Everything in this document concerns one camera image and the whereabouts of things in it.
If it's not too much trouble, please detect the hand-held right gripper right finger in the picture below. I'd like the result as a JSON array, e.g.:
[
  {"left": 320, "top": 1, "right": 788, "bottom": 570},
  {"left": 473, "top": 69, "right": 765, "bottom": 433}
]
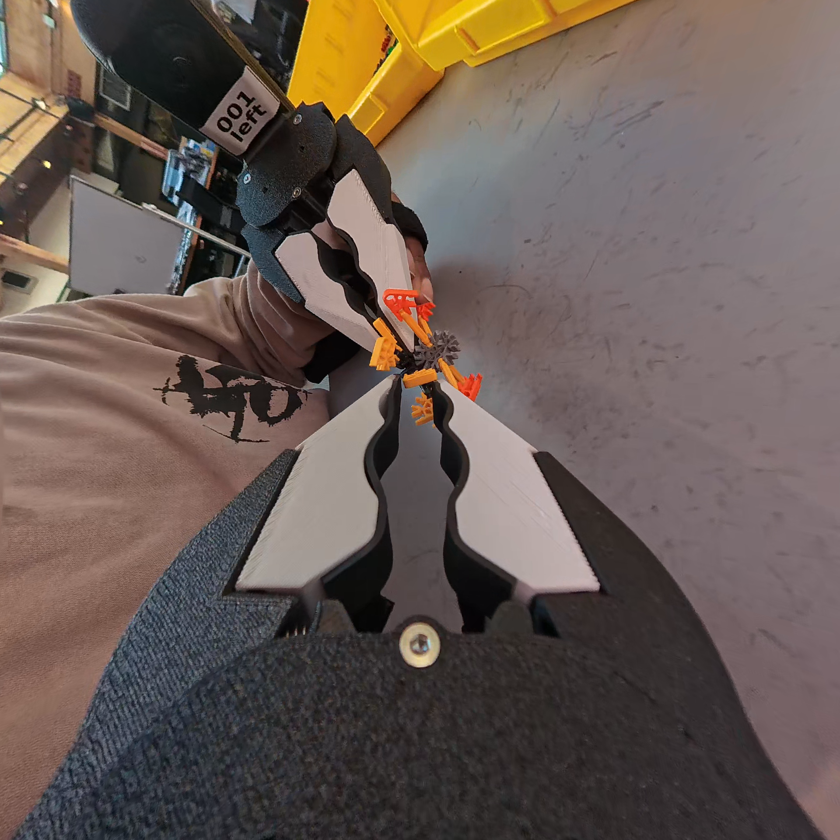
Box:
[{"left": 433, "top": 379, "right": 601, "bottom": 634}]

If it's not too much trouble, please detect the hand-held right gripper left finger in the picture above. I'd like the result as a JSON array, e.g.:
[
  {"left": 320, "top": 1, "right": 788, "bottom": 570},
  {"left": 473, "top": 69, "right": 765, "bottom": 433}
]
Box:
[{"left": 235, "top": 376, "right": 403, "bottom": 634}]

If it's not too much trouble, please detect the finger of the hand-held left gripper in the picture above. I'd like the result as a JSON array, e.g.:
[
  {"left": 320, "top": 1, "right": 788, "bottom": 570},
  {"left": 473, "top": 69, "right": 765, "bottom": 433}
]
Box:
[
  {"left": 325, "top": 168, "right": 422, "bottom": 353},
  {"left": 273, "top": 231, "right": 388, "bottom": 357}
]

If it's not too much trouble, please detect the yellow black toy wheel assembly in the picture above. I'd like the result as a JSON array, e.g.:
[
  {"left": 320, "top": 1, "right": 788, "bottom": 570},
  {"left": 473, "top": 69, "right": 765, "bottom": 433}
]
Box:
[{"left": 369, "top": 289, "right": 484, "bottom": 429}]

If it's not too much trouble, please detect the person's left forearm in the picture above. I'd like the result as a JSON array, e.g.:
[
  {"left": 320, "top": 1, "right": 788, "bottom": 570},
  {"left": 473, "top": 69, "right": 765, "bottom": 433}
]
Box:
[{"left": 184, "top": 262, "right": 362, "bottom": 386}]

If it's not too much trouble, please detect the grey desk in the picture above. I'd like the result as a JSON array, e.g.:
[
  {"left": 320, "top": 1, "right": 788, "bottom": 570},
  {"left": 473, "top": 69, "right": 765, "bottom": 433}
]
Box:
[{"left": 328, "top": 0, "right": 840, "bottom": 840}]

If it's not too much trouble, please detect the person's left hand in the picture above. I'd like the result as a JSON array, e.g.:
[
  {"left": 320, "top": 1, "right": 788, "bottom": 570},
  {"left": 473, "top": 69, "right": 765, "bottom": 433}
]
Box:
[{"left": 390, "top": 190, "right": 435, "bottom": 316}]

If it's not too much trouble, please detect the yellow plastic bin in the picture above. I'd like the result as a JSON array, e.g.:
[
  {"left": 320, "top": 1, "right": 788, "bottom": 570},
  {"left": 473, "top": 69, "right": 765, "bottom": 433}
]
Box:
[
  {"left": 374, "top": 0, "right": 639, "bottom": 72},
  {"left": 287, "top": 0, "right": 447, "bottom": 147}
]

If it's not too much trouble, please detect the grey partition panel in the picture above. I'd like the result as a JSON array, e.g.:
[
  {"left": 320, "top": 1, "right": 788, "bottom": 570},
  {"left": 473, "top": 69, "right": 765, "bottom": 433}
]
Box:
[{"left": 69, "top": 177, "right": 199, "bottom": 298}]

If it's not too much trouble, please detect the person's torso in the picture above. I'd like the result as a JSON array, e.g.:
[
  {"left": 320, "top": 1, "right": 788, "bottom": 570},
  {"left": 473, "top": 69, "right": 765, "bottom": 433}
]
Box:
[{"left": 0, "top": 289, "right": 329, "bottom": 840}]

